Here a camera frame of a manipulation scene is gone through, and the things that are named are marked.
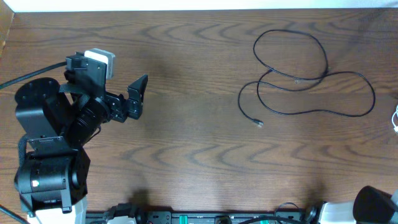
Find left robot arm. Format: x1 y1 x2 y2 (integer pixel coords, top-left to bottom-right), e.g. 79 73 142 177
14 49 148 223

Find white cable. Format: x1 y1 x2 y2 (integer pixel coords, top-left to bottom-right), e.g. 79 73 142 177
391 105 398 134

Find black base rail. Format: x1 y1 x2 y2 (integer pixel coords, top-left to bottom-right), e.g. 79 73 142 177
85 203 306 224

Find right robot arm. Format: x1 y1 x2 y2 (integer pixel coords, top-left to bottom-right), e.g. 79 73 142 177
302 185 397 224

